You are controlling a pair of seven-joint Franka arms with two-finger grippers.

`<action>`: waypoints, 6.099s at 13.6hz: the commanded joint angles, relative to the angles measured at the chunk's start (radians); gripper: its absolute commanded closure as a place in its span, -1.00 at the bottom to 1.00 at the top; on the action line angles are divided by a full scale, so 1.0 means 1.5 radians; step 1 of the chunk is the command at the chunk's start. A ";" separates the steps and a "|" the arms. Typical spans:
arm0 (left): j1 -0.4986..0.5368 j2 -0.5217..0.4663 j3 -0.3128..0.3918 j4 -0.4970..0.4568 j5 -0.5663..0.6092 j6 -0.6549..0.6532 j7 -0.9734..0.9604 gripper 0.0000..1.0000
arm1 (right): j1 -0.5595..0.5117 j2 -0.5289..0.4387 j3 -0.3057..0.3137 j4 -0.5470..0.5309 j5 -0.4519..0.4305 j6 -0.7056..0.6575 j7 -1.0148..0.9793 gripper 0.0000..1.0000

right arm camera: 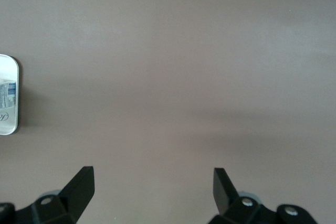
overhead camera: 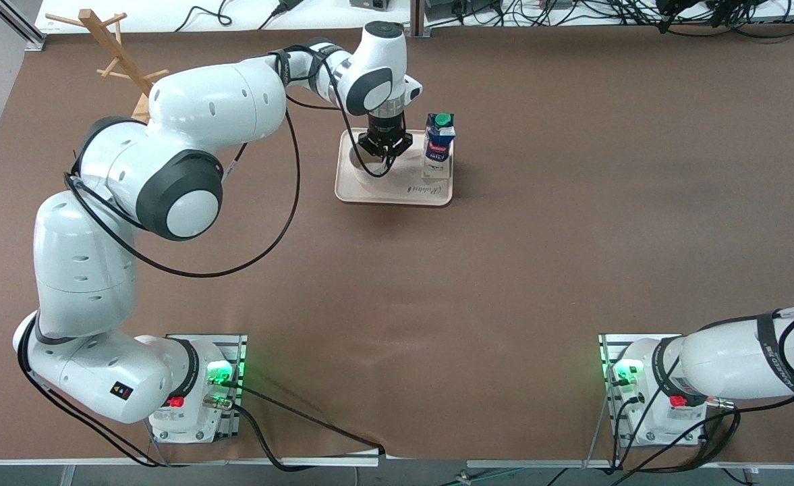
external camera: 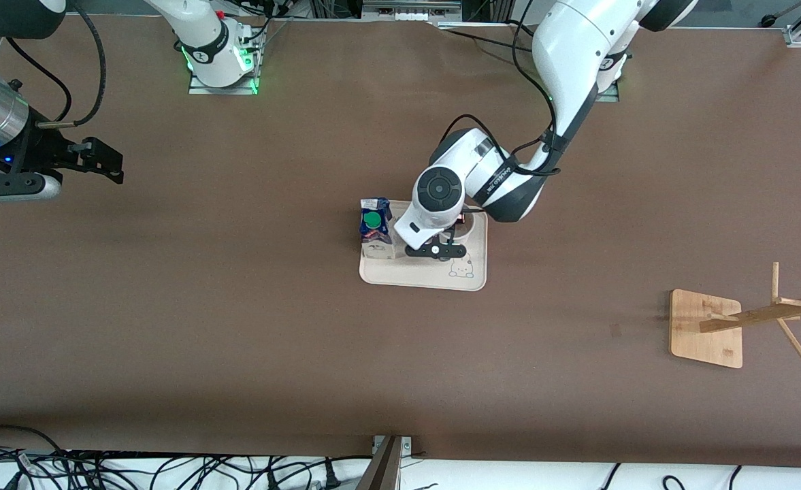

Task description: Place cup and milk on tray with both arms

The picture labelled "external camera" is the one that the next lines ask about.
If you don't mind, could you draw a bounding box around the blue white milk carton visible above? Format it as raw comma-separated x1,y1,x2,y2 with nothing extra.
359,197,397,261

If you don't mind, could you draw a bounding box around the cream rabbit print tray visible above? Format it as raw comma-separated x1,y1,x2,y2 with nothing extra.
359,199,489,293

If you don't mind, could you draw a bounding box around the grey metal power strip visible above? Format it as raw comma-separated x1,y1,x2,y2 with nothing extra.
361,0,463,21

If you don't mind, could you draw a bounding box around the wooden mug tree stand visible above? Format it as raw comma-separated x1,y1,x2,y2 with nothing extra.
669,262,801,370

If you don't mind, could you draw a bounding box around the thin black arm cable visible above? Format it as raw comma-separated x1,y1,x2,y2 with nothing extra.
4,35,73,123

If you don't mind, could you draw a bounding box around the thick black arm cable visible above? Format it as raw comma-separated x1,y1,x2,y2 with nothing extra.
36,0,107,130

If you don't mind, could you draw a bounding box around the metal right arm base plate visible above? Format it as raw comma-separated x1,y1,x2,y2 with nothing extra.
188,68,259,96

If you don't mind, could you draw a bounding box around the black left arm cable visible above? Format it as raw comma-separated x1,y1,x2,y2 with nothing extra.
440,0,564,179

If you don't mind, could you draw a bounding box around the aluminium frame bar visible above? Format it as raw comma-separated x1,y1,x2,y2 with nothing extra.
356,436,404,490

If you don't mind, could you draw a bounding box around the black looping floor cable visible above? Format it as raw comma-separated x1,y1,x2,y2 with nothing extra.
0,424,67,490

